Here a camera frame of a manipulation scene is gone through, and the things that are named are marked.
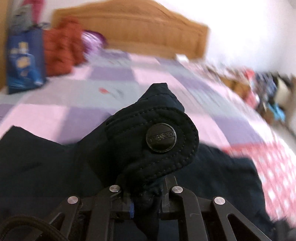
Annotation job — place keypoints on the wooden headboard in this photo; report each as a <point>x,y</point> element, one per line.
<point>142,27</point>

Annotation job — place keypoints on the pile of colourful clothes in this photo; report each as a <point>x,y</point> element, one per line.
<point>263,88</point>

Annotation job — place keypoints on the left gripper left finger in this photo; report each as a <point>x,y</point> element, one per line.
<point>91,218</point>

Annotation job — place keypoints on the blue gift bag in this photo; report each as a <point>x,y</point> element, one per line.
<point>25,61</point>

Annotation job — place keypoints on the cardboard box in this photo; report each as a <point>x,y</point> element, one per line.
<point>285,91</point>

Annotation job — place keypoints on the purple patterned pillow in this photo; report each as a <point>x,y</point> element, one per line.
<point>93,42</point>

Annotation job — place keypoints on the turquoise plastic toy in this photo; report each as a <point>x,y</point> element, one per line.
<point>274,113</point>

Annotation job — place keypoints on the pastel patchwork bed sheet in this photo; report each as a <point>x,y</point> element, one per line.
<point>69,107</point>

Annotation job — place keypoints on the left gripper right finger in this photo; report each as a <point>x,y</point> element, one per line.
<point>204,219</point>

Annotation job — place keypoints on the dark navy padded jacket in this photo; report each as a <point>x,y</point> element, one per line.
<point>136,148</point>

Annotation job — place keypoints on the red-orange quilted cushion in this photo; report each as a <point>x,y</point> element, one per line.
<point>63,47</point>

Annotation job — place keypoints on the wooden wardrobe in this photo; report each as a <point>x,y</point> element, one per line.
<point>5,13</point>

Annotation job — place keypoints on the grey hanging garment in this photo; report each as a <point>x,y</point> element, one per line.
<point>21,20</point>

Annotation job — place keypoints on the wooden nightstand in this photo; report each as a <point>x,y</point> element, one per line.
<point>239,80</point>

